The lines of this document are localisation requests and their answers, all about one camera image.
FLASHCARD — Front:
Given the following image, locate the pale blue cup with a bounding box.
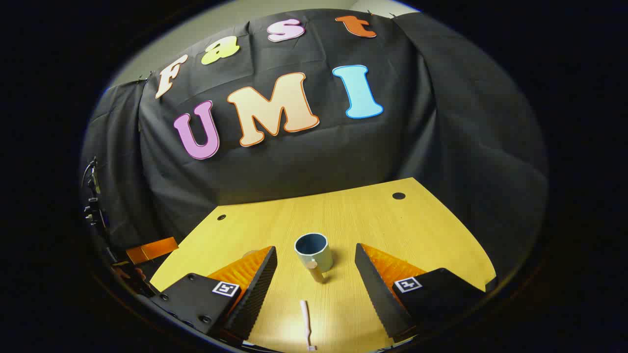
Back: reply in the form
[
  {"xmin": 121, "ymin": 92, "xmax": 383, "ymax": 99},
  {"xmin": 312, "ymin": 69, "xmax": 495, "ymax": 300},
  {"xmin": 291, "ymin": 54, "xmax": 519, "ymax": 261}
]
[{"xmin": 294, "ymin": 233, "xmax": 334, "ymax": 284}]

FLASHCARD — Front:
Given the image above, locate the pink toothbrush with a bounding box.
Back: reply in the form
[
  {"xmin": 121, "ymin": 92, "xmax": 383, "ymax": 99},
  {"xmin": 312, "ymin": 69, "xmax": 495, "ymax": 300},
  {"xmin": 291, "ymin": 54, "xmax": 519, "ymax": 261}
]
[{"xmin": 300, "ymin": 300, "xmax": 318, "ymax": 352}]

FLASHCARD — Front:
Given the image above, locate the black backdrop cloth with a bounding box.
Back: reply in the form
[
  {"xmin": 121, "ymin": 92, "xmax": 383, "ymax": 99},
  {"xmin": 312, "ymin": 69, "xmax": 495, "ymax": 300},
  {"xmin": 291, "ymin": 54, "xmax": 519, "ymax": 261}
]
[{"xmin": 78, "ymin": 9, "xmax": 549, "ymax": 275}]

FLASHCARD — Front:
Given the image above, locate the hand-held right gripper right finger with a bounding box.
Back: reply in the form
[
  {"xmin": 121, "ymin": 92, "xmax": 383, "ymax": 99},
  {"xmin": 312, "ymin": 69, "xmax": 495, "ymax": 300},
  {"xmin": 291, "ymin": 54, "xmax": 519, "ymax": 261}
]
[{"xmin": 354, "ymin": 243, "xmax": 489, "ymax": 344}]

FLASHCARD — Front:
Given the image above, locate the yellow wooden desktop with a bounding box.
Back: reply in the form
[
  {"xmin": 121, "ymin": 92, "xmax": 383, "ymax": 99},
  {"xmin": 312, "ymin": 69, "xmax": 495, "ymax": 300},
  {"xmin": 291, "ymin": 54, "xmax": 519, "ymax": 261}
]
[{"xmin": 150, "ymin": 177, "xmax": 497, "ymax": 353}]

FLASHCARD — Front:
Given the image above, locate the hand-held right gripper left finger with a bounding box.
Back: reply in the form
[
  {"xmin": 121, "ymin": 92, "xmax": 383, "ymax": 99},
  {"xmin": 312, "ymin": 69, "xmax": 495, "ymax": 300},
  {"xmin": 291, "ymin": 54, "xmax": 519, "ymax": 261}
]
[{"xmin": 150, "ymin": 246, "xmax": 278, "ymax": 342}]

